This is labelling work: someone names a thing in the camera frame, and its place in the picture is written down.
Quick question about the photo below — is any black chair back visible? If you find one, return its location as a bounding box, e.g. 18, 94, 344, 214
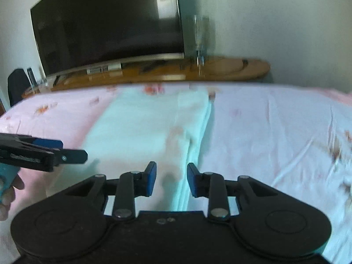
7, 68, 31, 108

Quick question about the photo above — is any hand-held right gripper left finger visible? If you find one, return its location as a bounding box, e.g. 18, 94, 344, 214
65, 161, 158, 222

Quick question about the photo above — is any silver set-top box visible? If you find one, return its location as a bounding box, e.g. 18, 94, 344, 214
86, 63, 123, 75

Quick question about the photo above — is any cream knit sweater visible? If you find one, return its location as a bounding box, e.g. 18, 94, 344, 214
44, 87, 218, 218

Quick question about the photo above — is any black curved television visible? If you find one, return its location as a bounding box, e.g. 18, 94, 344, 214
30, 0, 185, 77

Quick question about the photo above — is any pink floral bed sheet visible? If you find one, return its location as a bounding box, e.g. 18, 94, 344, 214
0, 83, 352, 264

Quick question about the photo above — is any person's left hand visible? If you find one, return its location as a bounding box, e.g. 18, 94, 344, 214
0, 174, 25, 222

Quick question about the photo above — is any clear glass vase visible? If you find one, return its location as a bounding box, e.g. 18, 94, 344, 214
190, 15, 211, 76

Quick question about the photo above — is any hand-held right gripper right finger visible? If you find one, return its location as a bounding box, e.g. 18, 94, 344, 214
186, 163, 279, 222

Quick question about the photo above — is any wooden television stand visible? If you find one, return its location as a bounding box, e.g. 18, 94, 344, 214
22, 56, 271, 99

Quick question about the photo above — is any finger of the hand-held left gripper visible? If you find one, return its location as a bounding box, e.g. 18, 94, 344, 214
52, 149, 89, 167
26, 137, 64, 150

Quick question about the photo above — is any black bottle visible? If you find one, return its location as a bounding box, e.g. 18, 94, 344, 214
27, 67, 38, 89

